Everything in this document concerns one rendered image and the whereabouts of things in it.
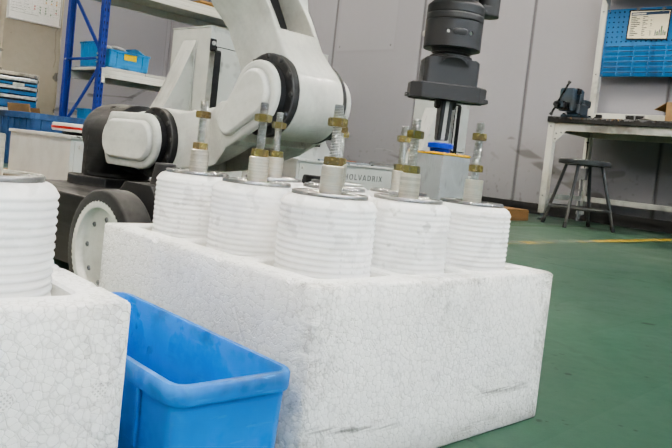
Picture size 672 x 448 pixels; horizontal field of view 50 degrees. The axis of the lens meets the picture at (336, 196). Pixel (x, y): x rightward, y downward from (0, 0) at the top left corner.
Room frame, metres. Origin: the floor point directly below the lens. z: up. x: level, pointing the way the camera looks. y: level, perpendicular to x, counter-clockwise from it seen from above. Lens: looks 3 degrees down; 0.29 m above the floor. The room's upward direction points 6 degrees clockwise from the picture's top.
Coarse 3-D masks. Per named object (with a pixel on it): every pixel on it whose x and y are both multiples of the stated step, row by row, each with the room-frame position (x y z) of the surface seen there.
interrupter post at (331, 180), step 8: (328, 168) 0.70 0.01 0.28; (336, 168) 0.70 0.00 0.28; (328, 176) 0.70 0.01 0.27; (336, 176) 0.70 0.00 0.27; (320, 184) 0.70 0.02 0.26; (328, 184) 0.70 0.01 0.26; (336, 184) 0.70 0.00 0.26; (320, 192) 0.70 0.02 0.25; (328, 192) 0.70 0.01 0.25; (336, 192) 0.70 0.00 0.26
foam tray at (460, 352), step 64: (128, 256) 0.83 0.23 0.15; (192, 256) 0.73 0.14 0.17; (256, 256) 0.73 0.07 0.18; (192, 320) 0.73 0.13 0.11; (256, 320) 0.65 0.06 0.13; (320, 320) 0.60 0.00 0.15; (384, 320) 0.66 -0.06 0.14; (448, 320) 0.73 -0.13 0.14; (512, 320) 0.81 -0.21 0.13; (320, 384) 0.61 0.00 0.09; (384, 384) 0.67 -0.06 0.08; (448, 384) 0.74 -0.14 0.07; (512, 384) 0.83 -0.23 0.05
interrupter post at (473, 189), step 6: (468, 180) 0.86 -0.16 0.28; (474, 180) 0.86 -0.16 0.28; (480, 180) 0.86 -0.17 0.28; (468, 186) 0.86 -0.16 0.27; (474, 186) 0.86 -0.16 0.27; (480, 186) 0.86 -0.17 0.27; (468, 192) 0.86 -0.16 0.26; (474, 192) 0.86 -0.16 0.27; (480, 192) 0.86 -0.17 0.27; (468, 198) 0.86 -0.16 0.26; (474, 198) 0.86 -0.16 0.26; (480, 198) 0.86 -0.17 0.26
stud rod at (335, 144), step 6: (336, 108) 0.70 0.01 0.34; (342, 108) 0.70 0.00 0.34; (336, 114) 0.70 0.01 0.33; (342, 114) 0.71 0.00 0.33; (336, 126) 0.70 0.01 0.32; (336, 132) 0.70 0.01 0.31; (336, 138) 0.70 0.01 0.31; (330, 144) 0.71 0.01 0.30; (336, 144) 0.70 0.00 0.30; (330, 150) 0.70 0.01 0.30; (336, 150) 0.70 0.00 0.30; (330, 156) 0.70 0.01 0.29; (336, 156) 0.70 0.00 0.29
